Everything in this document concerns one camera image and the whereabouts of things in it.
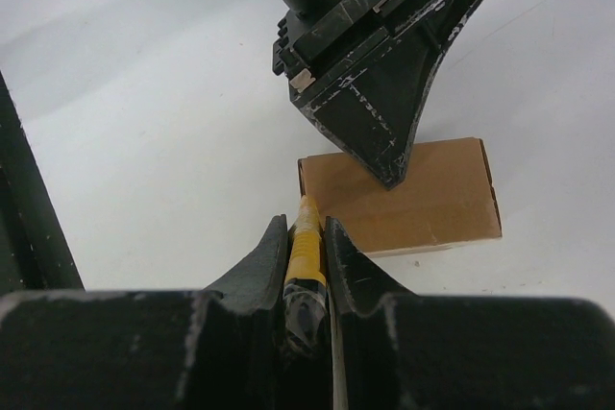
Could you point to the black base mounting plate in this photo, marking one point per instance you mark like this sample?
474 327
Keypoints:
34 251

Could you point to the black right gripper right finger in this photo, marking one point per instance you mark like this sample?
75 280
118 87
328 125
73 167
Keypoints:
395 349

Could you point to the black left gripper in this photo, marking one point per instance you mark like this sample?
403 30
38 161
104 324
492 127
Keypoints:
369 108

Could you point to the yellow utility knife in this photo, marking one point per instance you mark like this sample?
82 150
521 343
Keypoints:
306 350

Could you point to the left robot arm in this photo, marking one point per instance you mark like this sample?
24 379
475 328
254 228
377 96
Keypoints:
360 71

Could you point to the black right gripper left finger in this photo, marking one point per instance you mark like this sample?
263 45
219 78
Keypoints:
210 348

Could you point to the brown cardboard express box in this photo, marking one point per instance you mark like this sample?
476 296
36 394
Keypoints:
446 200

